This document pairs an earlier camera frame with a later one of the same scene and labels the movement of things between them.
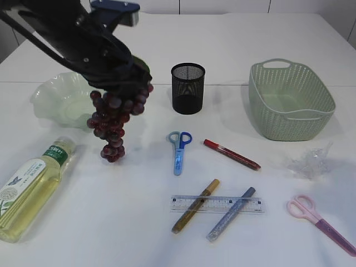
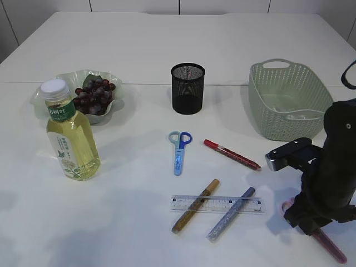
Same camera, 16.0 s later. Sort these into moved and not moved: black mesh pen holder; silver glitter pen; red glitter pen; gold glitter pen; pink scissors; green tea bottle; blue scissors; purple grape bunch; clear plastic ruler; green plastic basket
Moved: pink scissors; purple grape bunch; green tea bottle
Not moved: red glitter pen; gold glitter pen; black mesh pen holder; green plastic basket; clear plastic ruler; blue scissors; silver glitter pen
